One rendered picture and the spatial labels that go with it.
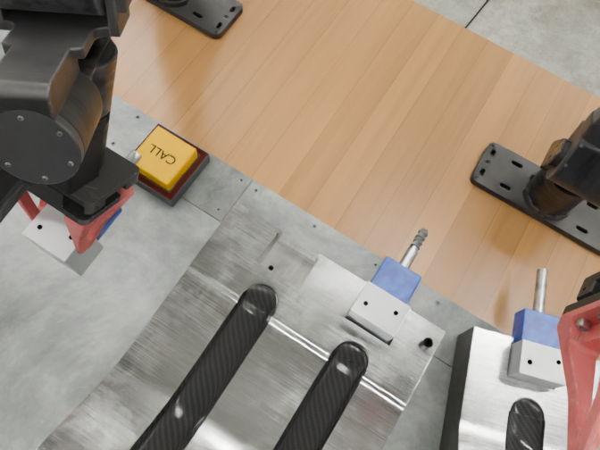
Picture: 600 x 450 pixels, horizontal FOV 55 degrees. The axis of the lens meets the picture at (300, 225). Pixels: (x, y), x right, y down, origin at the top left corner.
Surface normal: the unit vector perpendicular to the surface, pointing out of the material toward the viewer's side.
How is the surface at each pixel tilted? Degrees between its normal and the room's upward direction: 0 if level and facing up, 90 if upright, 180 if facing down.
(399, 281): 0
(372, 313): 0
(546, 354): 0
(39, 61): 24
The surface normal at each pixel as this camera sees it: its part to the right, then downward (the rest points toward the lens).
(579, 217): 0.08, -0.37
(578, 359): 0.24, -0.60
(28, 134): 0.01, 0.70
